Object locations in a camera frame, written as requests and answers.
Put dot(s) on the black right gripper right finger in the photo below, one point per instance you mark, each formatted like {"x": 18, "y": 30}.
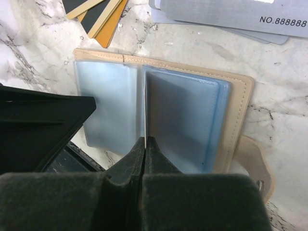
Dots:
{"x": 173, "y": 201}

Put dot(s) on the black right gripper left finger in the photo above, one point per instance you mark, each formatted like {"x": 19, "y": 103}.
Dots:
{"x": 75, "y": 201}

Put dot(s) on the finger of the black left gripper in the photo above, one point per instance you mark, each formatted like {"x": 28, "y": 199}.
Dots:
{"x": 35, "y": 126}

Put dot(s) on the beige card holder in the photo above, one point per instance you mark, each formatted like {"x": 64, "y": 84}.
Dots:
{"x": 194, "y": 113}

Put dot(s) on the gold card stack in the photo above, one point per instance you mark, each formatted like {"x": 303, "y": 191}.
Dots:
{"x": 99, "y": 18}

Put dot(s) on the silver VIP card stack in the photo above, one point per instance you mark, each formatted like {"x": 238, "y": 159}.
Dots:
{"x": 263, "y": 20}

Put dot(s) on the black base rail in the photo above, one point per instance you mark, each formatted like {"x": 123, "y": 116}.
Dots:
{"x": 72, "y": 159}

